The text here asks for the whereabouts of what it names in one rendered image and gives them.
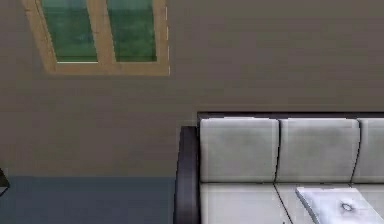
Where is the black and white sofa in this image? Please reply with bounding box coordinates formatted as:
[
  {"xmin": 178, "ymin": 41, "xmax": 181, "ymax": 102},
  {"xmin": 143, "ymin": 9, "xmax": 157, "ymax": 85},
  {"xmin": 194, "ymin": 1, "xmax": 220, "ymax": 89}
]
[{"xmin": 173, "ymin": 111, "xmax": 384, "ymax": 224}]

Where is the dark angular object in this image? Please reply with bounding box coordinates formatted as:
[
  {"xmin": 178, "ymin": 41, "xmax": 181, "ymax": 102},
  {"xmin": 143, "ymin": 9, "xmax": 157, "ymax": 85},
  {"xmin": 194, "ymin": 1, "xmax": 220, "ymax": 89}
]
[{"xmin": 0, "ymin": 167, "xmax": 11, "ymax": 198}]

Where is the wooden framed window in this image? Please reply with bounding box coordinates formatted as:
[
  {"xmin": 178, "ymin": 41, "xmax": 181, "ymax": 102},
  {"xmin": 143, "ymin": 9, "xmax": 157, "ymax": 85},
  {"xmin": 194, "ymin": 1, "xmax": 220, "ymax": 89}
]
[{"xmin": 20, "ymin": 0, "xmax": 172, "ymax": 78}]

